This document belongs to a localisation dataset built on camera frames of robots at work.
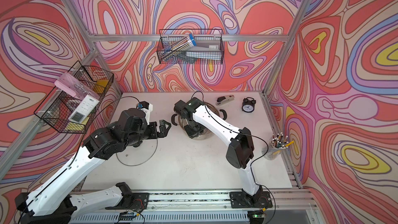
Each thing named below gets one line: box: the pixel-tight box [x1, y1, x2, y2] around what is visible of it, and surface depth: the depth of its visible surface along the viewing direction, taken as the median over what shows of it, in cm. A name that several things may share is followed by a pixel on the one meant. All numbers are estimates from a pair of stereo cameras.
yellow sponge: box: [93, 79, 109, 94], surface depth 81 cm
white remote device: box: [67, 94, 101, 124], surface depth 70 cm
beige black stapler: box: [215, 94, 235, 106], surface depth 113 cm
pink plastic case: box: [54, 72, 100, 101], surface depth 73 cm
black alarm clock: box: [241, 96, 257, 113], surface depth 107 cm
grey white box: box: [185, 39, 222, 61], surface depth 90 cm
